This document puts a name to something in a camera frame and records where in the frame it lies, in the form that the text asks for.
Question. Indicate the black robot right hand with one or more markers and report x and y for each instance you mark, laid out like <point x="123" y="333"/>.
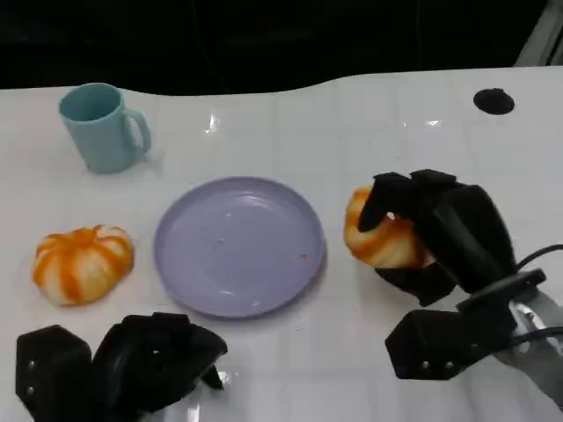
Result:
<point x="470" y="233"/>

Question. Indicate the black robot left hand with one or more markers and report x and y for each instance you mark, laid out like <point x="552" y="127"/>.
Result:
<point x="141" y="360"/>

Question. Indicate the orange and white bread roll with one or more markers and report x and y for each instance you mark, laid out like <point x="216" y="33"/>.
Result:
<point x="387" y="246"/>
<point x="81" y="266"/>

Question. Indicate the black round table grommet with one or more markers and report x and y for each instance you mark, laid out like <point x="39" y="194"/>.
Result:
<point x="493" y="102"/>

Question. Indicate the lilac plate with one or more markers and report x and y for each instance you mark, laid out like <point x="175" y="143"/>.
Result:
<point x="239" y="248"/>

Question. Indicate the pale green mug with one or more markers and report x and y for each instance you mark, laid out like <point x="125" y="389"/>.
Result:
<point x="101" y="138"/>

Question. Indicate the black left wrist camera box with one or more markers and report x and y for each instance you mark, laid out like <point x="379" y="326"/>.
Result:
<point x="50" y="373"/>

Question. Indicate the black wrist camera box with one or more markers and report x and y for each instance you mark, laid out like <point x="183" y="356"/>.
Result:
<point x="440" y="343"/>
<point x="50" y="373"/>

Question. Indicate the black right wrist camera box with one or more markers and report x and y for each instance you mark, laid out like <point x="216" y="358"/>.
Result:
<point x="440" y="343"/>

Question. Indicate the white frame post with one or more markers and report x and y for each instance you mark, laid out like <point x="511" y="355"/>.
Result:
<point x="543" y="39"/>

